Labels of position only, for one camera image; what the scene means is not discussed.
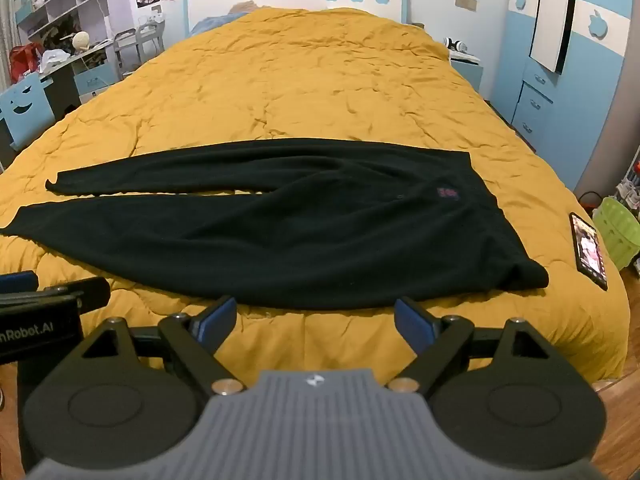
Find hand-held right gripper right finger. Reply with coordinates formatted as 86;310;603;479
385;297;557;397

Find dark desk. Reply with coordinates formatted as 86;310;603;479
37;40;122;107

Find yellow quilt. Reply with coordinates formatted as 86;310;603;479
0;7;631;386

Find cluttered storage rack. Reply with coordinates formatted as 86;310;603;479
617;146;640;202

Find black pants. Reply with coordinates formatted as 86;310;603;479
0;137;550;311

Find white crumpled cloth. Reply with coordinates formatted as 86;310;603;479
40;50;71;71

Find smartphone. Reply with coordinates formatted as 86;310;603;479
569;212;609;291

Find blue smiley face chair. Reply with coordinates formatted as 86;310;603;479
0;71;56;151

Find blue and white wardrobe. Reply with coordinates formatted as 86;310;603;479
492;0;640;192

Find green plastic basket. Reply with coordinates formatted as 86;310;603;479
592;196;640;272

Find blue and white nightstand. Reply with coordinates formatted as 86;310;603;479
447;50;485;94

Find black and white headphones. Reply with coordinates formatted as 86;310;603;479
442;37;476;56

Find black framed mirror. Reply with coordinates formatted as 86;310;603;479
529;0;579;74

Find red bag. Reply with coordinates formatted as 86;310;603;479
10;43;44;84

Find white shelf unit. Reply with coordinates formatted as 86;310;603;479
15;0;109;42

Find grey chair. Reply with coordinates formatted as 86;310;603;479
114;29;139;81
137;22;166;64

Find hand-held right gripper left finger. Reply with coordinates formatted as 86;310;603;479
75;296;247;397

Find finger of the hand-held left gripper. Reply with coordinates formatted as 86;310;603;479
0;270;40;294
39;277;112;311

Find blue pillow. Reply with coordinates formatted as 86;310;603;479
192;4;251;36

